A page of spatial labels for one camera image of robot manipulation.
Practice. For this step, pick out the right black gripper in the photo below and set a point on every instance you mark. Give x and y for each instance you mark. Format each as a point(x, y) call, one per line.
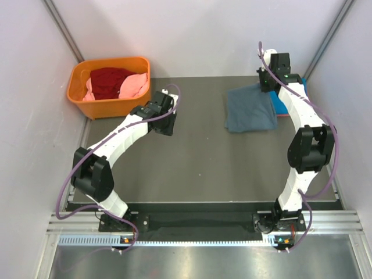
point(261, 74)

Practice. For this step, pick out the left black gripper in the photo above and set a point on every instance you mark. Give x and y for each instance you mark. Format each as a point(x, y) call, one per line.
point(168, 131)

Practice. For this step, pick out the grey-blue t shirt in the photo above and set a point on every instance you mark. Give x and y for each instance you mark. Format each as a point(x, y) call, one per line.
point(249, 110)

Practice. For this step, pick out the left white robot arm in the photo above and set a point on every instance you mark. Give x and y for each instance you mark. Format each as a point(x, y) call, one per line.
point(92, 167)

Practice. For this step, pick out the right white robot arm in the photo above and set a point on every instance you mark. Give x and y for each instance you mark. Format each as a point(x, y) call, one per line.
point(310, 149)

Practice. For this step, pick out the folded bright blue t shirt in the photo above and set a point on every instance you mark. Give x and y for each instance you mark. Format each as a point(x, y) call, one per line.
point(278, 105)

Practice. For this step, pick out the pink t shirt in bin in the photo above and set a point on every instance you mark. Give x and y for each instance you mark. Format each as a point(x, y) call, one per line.
point(133, 86)

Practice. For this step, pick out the dark red t shirt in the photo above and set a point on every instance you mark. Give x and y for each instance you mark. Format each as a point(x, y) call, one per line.
point(107, 81)

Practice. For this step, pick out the orange plastic bin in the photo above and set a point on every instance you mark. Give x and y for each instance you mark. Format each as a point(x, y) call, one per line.
point(98, 109)

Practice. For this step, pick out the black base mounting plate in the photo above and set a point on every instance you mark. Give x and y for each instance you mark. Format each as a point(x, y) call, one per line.
point(207, 221)

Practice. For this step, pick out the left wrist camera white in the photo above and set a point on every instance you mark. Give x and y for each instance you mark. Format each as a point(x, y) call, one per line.
point(169, 100)

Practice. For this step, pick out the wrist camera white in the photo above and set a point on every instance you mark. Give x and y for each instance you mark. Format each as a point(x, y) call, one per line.
point(169, 100)
point(266, 55)

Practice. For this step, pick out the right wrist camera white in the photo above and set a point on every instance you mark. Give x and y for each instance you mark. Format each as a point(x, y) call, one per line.
point(266, 55)

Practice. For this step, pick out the right aluminium corner post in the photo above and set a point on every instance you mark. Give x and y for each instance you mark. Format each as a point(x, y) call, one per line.
point(330, 34)

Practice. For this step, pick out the aluminium corner post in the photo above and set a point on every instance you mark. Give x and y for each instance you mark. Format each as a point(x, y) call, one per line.
point(63, 28)
point(330, 34)

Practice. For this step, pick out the aluminium frame rail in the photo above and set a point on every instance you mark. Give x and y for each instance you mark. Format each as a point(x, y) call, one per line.
point(79, 223)

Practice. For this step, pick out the left aluminium corner post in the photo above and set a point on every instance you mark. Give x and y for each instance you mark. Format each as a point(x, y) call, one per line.
point(63, 28)

